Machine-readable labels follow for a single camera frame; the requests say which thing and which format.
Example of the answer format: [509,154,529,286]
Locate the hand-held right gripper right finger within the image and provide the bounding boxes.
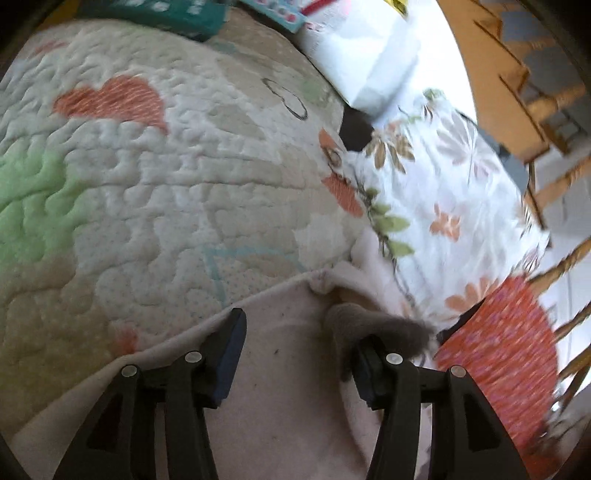
[353,339,529,480]

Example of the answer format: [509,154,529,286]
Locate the teal box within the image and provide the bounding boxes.
[74,0,232,42]

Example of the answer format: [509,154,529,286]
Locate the quilted heart print blanket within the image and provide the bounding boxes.
[0,9,370,439]

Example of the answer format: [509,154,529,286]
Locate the dark grey fuzzy sock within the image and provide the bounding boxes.
[325,302,435,381]

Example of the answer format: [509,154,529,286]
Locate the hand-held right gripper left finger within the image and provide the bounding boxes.
[53,308,247,480]

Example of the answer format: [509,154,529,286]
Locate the pale pink garment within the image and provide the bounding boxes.
[9,231,439,480]

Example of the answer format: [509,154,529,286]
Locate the wooden staircase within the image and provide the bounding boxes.
[436,0,587,162]

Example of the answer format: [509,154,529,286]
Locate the white plastic bag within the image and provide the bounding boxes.
[295,0,423,116]

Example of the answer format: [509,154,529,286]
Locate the wooden chair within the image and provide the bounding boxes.
[522,83,591,416]

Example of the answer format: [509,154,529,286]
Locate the white floral pillow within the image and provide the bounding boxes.
[344,90,552,324]

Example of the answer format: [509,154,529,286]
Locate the colourful printed packet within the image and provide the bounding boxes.
[238,0,308,33]

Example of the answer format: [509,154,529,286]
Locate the orange floral cloth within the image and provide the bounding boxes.
[434,274,561,480]

